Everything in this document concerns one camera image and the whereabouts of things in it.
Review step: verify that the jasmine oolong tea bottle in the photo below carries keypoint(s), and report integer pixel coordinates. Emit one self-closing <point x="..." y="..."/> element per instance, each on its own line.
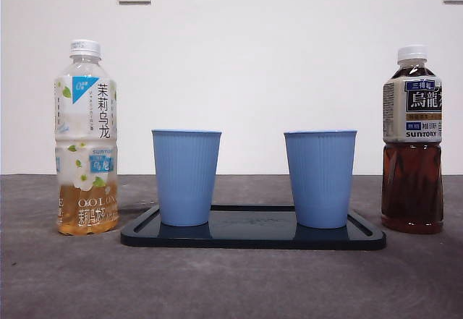
<point x="87" y="134"/>

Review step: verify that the dark oolong tea bottle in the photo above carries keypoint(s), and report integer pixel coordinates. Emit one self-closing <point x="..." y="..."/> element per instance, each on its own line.
<point x="412" y="185"/>

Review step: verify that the blue ribbed plastic cup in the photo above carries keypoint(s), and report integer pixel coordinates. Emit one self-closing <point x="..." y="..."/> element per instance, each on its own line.
<point x="320" y="179"/>
<point x="185" y="178"/>

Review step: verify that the dark blue rectangular tray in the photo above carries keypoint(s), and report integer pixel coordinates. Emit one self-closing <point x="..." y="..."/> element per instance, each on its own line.
<point x="253" y="237"/>

